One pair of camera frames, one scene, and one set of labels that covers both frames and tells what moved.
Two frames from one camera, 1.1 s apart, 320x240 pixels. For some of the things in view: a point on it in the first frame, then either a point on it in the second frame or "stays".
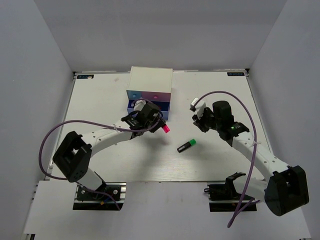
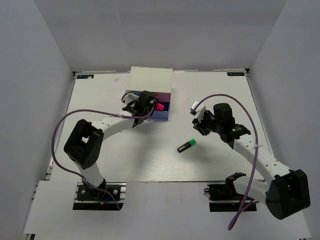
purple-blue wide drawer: x=163 y=106 stays
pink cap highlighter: x=166 y=128 → x=160 y=106
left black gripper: x=157 y=119 → x=154 y=105
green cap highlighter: x=187 y=145 stays
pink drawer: x=155 y=96 stays
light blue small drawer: x=134 y=94 stays
